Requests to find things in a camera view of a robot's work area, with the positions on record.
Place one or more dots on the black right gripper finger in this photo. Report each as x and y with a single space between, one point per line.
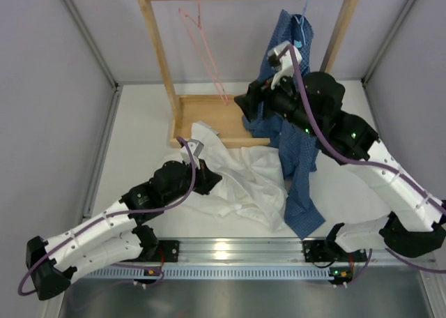
257 89
249 105

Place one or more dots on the slotted cable duct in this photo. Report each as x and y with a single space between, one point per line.
218 273

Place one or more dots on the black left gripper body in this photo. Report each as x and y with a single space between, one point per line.
201 162

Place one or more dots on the white shirt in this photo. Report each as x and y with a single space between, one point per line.
252 184

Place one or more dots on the right aluminium frame post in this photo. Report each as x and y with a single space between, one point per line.
397 84

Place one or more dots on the aluminium mounting rail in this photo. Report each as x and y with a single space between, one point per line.
245 251

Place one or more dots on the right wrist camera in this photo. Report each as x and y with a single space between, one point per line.
280 60

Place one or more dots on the pink wire hanger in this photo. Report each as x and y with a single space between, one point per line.
194 29

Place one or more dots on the blue wire hanger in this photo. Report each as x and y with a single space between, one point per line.
304 14

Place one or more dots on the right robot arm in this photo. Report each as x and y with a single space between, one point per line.
414 225

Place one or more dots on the blue checkered shirt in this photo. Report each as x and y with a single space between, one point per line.
297 149

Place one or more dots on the wooden clothes rack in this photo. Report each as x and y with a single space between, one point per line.
217 110

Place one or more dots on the aluminium frame post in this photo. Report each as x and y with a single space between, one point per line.
397 84
97 55

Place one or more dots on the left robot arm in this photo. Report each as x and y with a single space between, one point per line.
120 233

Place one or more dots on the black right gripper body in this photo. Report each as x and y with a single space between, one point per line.
279 100

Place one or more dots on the left aluminium frame post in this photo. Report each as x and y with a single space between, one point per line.
97 55

